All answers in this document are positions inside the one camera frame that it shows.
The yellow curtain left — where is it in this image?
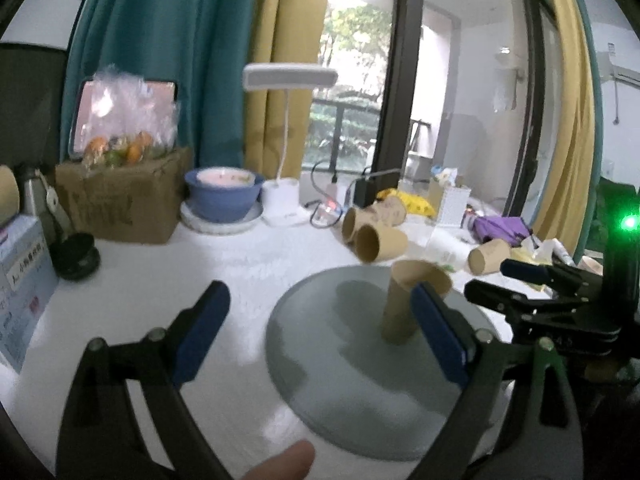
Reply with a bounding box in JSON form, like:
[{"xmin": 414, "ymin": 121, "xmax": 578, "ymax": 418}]
[{"xmin": 244, "ymin": 0, "xmax": 328, "ymax": 179}]

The white lotion tube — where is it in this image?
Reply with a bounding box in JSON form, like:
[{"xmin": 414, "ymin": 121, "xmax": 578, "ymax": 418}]
[{"xmin": 548, "ymin": 238, "xmax": 576, "ymax": 266}]

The operator finger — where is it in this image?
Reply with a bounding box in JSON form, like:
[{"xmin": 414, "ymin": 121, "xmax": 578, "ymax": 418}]
[{"xmin": 242, "ymin": 440, "xmax": 316, "ymax": 480}]

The white charger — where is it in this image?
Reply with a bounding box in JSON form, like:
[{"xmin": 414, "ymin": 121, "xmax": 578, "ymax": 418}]
[{"xmin": 326, "ymin": 182, "xmax": 347, "ymax": 209}]

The brown paper cup front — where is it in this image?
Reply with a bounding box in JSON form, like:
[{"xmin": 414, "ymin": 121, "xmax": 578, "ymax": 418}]
[{"xmin": 355, "ymin": 224, "xmax": 409, "ymax": 263}]

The round grey mat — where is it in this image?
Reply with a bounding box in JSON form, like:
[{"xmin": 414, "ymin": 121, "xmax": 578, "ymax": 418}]
[{"xmin": 265, "ymin": 266, "xmax": 460, "ymax": 462}]

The yellow curtain right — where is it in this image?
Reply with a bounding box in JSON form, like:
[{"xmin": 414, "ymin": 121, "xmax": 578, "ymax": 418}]
[{"xmin": 534, "ymin": 0, "xmax": 596, "ymax": 252}]

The blue tissue box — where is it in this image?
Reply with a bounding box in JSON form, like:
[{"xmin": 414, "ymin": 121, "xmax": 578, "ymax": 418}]
[{"xmin": 0, "ymin": 214, "xmax": 58, "ymax": 373}]

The plastic bag of fruit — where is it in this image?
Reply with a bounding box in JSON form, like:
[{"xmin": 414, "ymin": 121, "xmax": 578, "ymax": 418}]
[{"xmin": 67, "ymin": 65, "xmax": 180, "ymax": 169}]

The teal curtain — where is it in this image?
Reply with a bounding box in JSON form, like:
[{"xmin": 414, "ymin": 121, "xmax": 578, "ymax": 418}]
[{"xmin": 58, "ymin": 0, "xmax": 255, "ymax": 167}]

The tablet with screen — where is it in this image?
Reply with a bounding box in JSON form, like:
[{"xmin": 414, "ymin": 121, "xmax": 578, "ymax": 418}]
[{"xmin": 68, "ymin": 72, "xmax": 180, "ymax": 158}]

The black power adapter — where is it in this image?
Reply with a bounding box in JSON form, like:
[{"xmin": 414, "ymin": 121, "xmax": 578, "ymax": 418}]
[{"xmin": 352, "ymin": 171, "xmax": 376, "ymax": 209}]

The purple towel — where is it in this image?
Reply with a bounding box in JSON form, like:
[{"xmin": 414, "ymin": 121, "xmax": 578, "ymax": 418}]
[{"xmin": 472, "ymin": 216, "xmax": 532, "ymax": 247}]

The black round lid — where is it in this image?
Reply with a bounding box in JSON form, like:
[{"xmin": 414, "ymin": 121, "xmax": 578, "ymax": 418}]
[{"xmin": 49, "ymin": 232, "xmax": 101, "ymax": 282}]

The yellow curtain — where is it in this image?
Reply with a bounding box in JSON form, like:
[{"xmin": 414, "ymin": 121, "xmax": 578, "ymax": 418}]
[
  {"xmin": 534, "ymin": 0, "xmax": 596, "ymax": 252},
  {"xmin": 244, "ymin": 0, "xmax": 328, "ymax": 179}
]

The brown paper cup back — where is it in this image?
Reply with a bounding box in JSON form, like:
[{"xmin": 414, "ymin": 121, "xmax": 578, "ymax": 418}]
[{"xmin": 371, "ymin": 195, "xmax": 407, "ymax": 226}]

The pink inner bowl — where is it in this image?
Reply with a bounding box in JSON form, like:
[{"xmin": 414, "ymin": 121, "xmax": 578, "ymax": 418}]
[{"xmin": 196, "ymin": 167, "xmax": 256, "ymax": 188}]

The white desk lamp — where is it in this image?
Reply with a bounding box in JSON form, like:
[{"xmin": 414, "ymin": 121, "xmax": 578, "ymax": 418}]
[{"xmin": 243, "ymin": 63, "xmax": 337, "ymax": 226}]

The white paper cup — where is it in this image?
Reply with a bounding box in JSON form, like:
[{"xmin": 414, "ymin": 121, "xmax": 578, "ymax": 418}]
[{"xmin": 424, "ymin": 229, "xmax": 472, "ymax": 272}]

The cardboard box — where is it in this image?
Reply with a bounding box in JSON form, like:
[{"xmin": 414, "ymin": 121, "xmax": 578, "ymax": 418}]
[{"xmin": 54, "ymin": 148, "xmax": 192, "ymax": 245}]

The yellow tissue pack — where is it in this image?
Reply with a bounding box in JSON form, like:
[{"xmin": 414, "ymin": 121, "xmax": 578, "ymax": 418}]
[{"xmin": 510, "ymin": 236, "xmax": 553, "ymax": 266}]

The brown paper cup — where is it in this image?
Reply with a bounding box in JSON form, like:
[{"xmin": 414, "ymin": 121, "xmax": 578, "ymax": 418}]
[
  {"xmin": 371, "ymin": 195, "xmax": 407, "ymax": 226},
  {"xmin": 355, "ymin": 224, "xmax": 409, "ymax": 263},
  {"xmin": 381, "ymin": 260, "xmax": 452, "ymax": 346},
  {"xmin": 468, "ymin": 238, "xmax": 511, "ymax": 276},
  {"xmin": 341, "ymin": 207, "xmax": 378, "ymax": 245}
]

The white plate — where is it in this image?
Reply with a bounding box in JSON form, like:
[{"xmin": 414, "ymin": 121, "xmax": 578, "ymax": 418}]
[{"xmin": 179, "ymin": 200, "xmax": 262, "ymax": 236}]

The white perforated basket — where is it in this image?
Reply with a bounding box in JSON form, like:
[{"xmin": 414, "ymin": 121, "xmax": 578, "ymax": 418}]
[{"xmin": 426, "ymin": 178, "xmax": 471, "ymax": 228}]

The blue ceramic bowl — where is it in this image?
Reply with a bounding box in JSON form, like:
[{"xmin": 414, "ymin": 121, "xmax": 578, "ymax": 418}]
[{"xmin": 184, "ymin": 168, "xmax": 265, "ymax": 218}]

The air conditioner unit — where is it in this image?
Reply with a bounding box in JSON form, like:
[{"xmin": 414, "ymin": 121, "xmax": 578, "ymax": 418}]
[{"xmin": 597, "ymin": 42, "xmax": 640, "ymax": 88}]

